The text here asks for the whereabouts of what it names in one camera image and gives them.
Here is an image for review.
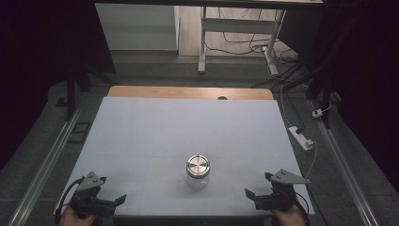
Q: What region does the person's left hand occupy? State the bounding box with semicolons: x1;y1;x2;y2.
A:
58;205;97;226

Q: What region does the aluminium floor rail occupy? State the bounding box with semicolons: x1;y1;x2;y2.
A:
7;105;83;226
309;100;379;226

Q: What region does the white cabinet panel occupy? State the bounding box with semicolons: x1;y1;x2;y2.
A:
94;3;181;52

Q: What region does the black metal stand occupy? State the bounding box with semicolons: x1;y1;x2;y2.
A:
55;64;94;121
305;62;338;130

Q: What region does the clear glass jar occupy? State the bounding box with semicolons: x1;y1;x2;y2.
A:
186;172;210;190

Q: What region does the white desk frame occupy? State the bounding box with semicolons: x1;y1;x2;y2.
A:
197;6;287;76

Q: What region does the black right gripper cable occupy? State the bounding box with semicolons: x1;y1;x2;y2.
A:
294;190;311;218

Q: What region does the white power strip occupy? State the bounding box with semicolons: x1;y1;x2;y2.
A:
287;125;315;152

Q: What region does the white table mat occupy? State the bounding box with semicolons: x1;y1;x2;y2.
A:
55;96;316;218

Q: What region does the tangle of black floor cables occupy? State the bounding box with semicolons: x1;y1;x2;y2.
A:
205;7;302;89

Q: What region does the wooden table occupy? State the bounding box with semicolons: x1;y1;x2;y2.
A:
106;85;275;101

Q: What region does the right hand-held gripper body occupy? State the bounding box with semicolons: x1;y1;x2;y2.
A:
253;169;311;212

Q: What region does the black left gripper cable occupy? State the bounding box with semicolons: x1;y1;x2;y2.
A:
54;176;86;225

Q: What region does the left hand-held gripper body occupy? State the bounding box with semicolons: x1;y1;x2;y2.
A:
70;171;117;218

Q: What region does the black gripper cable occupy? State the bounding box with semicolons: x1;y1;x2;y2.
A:
294;190;311;218
54;176;86;225

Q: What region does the black curtain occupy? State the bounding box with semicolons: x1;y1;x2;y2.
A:
0;0;117;172
277;0;399;194

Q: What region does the thin white cable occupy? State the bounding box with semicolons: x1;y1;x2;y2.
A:
279;84;318;179

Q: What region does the person's right hand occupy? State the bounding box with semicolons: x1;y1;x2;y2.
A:
270;204;308;226

